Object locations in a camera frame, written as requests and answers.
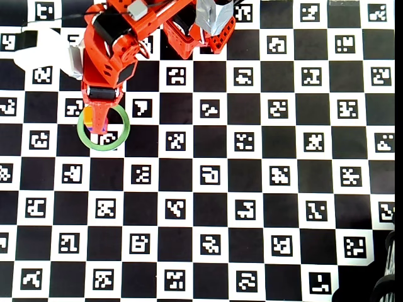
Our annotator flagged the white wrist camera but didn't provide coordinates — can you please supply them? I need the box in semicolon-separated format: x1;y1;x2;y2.
12;27;86;81

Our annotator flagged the blue cube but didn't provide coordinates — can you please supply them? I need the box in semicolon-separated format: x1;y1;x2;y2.
87;118;110;132

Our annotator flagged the black white marker mat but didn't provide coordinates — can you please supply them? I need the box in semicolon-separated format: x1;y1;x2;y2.
0;0;396;302

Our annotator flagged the green ring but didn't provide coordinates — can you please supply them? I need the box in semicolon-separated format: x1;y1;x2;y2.
76;103;130;151

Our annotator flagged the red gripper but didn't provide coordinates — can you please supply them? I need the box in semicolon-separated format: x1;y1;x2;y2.
80;21;139;134

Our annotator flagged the thin black camera cable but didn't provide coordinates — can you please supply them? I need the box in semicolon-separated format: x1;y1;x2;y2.
20;0;171;34

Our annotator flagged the orange cube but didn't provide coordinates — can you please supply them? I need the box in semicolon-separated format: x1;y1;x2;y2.
83;106;94;129

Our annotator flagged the black camera stand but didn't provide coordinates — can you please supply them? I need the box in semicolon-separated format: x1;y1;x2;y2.
371;220;397;302

